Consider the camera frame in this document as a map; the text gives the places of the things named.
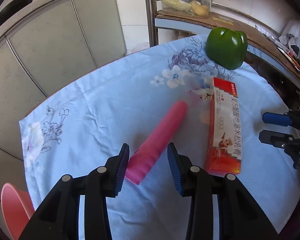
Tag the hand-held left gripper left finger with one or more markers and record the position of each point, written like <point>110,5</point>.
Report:
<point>122,170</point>

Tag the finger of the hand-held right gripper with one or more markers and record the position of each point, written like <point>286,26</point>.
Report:
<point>275,138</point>
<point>277,119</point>

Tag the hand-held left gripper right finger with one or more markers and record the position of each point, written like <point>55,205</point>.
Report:
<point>173,172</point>

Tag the pink plastic tube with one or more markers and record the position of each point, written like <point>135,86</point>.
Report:
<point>165,130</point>

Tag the red white cardboard box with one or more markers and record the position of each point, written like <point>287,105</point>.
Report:
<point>225,130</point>

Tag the pink plastic bin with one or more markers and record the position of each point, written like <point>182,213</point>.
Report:
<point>15,207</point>

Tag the floral white tablecloth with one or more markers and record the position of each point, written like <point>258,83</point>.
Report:
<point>90,120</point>

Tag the white plastic bag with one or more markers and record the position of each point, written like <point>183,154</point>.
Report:
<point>293,37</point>

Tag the green bell pepper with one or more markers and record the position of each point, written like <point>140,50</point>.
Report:
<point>226,47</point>

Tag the potato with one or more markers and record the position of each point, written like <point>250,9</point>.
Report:
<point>199,8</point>

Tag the corn cob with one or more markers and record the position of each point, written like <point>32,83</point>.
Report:
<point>176,3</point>

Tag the metal pole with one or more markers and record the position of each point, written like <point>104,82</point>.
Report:
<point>150,12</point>

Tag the black wok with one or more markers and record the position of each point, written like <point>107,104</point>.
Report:
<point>13,7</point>

